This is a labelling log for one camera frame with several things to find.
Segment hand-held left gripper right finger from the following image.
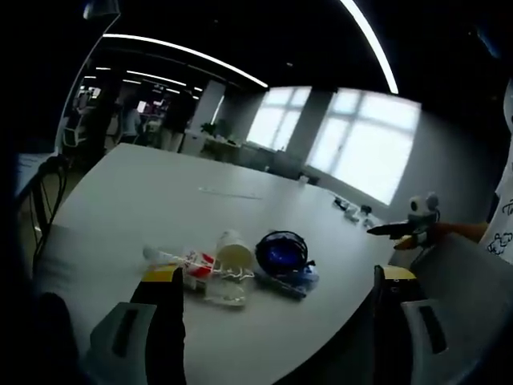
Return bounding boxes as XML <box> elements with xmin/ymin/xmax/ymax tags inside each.
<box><xmin>374</xmin><ymin>264</ymin><xmax>471</xmax><ymax>385</ymax></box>

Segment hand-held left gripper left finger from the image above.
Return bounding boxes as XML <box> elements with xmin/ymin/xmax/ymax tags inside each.
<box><xmin>82</xmin><ymin>266</ymin><xmax>188</xmax><ymax>385</ymax></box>

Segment white straw wrapper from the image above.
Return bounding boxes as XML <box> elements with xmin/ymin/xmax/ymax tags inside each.
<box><xmin>143</xmin><ymin>245</ymin><xmax>189</xmax><ymax>266</ymax></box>

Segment blue packet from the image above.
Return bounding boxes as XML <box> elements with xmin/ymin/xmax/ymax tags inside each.
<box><xmin>256</xmin><ymin>260</ymin><xmax>321</xmax><ymax>296</ymax></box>

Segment blue bowl with black cable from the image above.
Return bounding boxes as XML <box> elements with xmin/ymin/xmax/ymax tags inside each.
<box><xmin>254</xmin><ymin>229</ymin><xmax>310</xmax><ymax>278</ymax></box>

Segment clear square plastic container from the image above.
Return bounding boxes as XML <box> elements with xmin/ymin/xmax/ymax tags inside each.
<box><xmin>199</xmin><ymin>267</ymin><xmax>257</xmax><ymax>309</ymax></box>

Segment black marker pen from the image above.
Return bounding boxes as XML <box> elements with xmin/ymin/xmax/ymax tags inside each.
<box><xmin>255</xmin><ymin>274</ymin><xmax>308</xmax><ymax>301</ymax></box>

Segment white paper cup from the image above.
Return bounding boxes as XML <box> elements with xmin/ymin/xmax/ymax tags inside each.
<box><xmin>216</xmin><ymin>229</ymin><xmax>256</xmax><ymax>270</ymax></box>

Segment small items cluster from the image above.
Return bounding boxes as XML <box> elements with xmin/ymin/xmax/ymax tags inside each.
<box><xmin>331</xmin><ymin>195</ymin><xmax>377</xmax><ymax>228</ymax></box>

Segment person's white printed shirt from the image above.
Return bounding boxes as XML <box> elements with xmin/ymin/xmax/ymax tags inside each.
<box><xmin>479</xmin><ymin>75</ymin><xmax>513</xmax><ymax>265</ymax></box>

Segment large window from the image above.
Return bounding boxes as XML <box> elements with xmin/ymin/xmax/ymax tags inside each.
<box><xmin>306</xmin><ymin>88</ymin><xmax>422</xmax><ymax>208</ymax></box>

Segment white table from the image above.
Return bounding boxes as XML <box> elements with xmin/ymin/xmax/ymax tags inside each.
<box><xmin>34</xmin><ymin>142</ymin><xmax>416</xmax><ymax>385</ymax></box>

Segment small window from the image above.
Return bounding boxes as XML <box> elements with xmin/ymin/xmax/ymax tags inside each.
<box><xmin>244</xmin><ymin>86</ymin><xmax>313</xmax><ymax>150</ymax></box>

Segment black metal chair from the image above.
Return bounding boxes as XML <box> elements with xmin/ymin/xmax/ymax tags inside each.
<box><xmin>30</xmin><ymin>153</ymin><xmax>70</xmax><ymax>257</ymax></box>

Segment long curved ceiling light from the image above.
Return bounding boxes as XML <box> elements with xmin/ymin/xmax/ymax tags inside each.
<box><xmin>339</xmin><ymin>0</ymin><xmax>400</xmax><ymax>95</ymax></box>

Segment green potted plant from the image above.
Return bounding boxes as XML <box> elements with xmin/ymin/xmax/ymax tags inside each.
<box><xmin>199</xmin><ymin>119</ymin><xmax>234</xmax><ymax>140</ymax></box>

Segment white office chair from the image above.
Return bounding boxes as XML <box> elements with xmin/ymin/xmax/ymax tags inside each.
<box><xmin>61</xmin><ymin>115</ymin><xmax>88</xmax><ymax>150</ymax></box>

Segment straight ceiling light strip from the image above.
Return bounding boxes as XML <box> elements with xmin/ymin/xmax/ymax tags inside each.
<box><xmin>102</xmin><ymin>32</ymin><xmax>269</xmax><ymax>88</ymax></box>

